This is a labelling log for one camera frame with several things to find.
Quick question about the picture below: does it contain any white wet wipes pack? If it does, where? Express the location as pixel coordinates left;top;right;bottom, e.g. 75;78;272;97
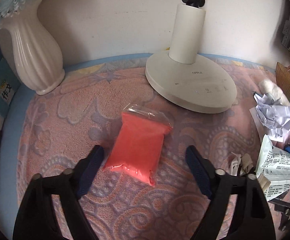
255;135;290;202

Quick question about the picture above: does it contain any white paper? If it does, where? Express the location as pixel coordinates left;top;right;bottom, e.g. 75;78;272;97
253;92;290;142

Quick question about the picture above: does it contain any red clay bag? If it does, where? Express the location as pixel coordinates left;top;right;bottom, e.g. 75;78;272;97
104;103;173;186

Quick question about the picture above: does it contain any pink patterned tablecloth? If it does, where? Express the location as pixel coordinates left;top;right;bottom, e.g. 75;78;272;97
16;60;276;239

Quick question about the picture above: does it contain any white plush toy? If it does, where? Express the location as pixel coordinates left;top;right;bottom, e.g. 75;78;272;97
258;79;290;107

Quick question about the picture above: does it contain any white desk lamp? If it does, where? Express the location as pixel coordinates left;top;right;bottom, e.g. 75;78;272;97
146;0;237;114

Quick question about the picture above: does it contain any white ribbed vase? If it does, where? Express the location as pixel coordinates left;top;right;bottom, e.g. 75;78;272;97
2;0;65;95

